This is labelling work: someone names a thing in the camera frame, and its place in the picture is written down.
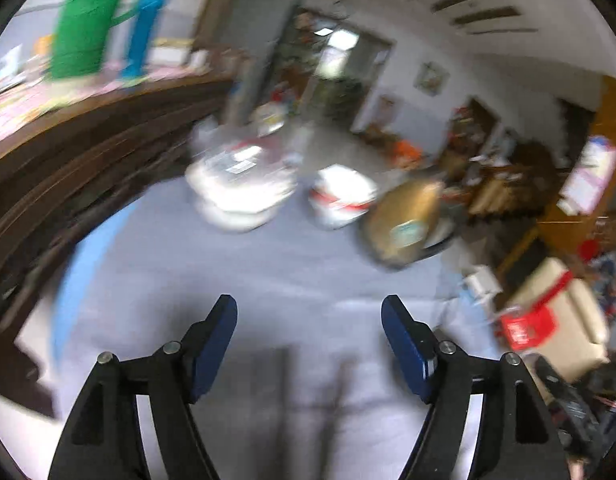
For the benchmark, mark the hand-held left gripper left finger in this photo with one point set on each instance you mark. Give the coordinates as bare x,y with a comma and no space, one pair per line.
215,350

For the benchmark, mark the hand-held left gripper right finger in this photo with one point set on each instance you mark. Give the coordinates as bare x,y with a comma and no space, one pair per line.
405,350

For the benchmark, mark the cream chair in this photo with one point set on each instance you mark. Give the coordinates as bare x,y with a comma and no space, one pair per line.
580,320

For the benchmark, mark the red plastic stool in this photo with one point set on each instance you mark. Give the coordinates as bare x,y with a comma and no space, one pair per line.
528,327

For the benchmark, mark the grey tablecloth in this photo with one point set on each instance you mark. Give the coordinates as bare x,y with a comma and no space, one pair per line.
288,270

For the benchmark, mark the gold electric kettle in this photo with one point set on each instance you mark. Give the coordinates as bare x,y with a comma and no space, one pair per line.
408,215

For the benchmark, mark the white pot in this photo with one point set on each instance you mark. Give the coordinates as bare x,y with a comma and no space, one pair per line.
232,207

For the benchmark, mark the blue table cloth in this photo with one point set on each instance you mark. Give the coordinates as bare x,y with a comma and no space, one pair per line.
82,270

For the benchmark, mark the carved wooden table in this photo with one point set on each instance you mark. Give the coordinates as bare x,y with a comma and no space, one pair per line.
87,150

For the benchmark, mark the pink patterned table cover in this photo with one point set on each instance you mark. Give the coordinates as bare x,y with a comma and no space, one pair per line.
47,95

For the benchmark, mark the grey refrigerator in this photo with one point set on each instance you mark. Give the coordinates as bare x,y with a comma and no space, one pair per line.
260,35

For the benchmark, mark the blue water bottle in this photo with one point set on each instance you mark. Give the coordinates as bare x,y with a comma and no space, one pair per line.
142,30

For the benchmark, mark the green thermos flask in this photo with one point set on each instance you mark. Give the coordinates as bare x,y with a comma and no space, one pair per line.
82,20

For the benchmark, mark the wall calendar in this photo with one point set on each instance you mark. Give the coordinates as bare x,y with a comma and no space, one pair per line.
590,175

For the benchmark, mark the framed wall picture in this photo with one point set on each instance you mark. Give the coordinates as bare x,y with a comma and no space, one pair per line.
430,78

